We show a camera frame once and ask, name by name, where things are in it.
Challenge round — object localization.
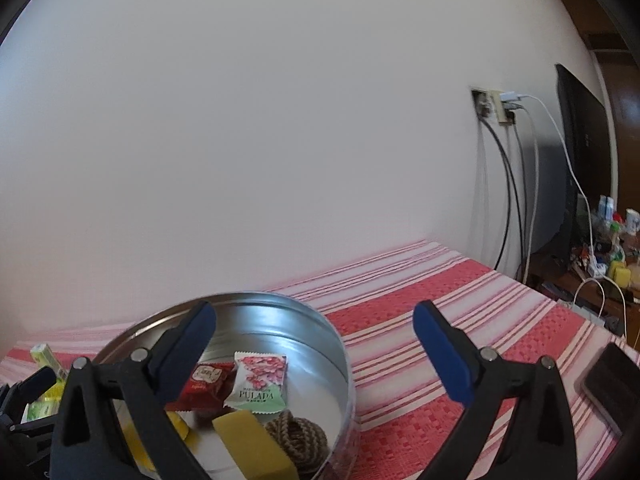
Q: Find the green snack packet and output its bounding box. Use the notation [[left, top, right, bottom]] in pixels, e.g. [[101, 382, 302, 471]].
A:
[[22, 385, 63, 422]]

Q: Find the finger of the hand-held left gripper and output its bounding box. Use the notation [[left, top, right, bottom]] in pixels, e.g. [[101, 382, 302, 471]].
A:
[[9, 366, 57, 403]]

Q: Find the black smartphone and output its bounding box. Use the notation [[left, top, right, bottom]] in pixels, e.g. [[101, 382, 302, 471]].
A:
[[580, 342, 640, 436]]

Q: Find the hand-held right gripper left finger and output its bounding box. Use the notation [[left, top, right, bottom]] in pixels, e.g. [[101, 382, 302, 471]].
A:
[[49, 300, 217, 480]]

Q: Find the jute rope ball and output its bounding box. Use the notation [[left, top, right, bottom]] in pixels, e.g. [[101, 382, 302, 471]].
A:
[[264, 404, 329, 476]]

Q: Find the white power adapter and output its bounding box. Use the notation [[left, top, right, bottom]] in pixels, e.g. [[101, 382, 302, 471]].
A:
[[487, 90, 518, 126]]

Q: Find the black cable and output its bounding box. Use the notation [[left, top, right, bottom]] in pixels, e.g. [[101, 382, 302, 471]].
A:
[[480, 112, 516, 272]]

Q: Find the black television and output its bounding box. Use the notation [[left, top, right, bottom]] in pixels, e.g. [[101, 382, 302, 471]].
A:
[[555, 63, 618, 271]]

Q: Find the white cable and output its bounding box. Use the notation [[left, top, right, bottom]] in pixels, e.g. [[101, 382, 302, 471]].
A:
[[515, 92, 598, 281]]

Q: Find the white pink-flower candy packet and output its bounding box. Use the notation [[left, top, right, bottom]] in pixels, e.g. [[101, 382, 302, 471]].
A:
[[222, 351, 288, 415]]

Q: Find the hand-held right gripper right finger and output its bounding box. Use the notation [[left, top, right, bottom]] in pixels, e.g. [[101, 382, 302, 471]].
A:
[[413, 301, 578, 480]]

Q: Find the yellow sponge block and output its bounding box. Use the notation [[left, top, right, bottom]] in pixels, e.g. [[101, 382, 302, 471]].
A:
[[212, 410, 300, 480]]

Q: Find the cluttered wooden side desk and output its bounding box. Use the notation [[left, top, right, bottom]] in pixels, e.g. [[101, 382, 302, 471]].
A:
[[525, 240, 640, 351]]

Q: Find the round metal tin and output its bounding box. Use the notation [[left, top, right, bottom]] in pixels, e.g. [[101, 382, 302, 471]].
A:
[[92, 291, 357, 480]]

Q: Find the red striped cloth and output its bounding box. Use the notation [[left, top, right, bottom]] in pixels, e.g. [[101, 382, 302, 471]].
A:
[[0, 240, 640, 480]]

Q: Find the red snack packet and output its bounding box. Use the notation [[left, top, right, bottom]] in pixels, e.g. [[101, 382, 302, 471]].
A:
[[165, 361, 236, 413]]

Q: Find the grey cable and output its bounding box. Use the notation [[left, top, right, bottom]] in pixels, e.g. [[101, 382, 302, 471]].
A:
[[520, 107, 541, 286]]

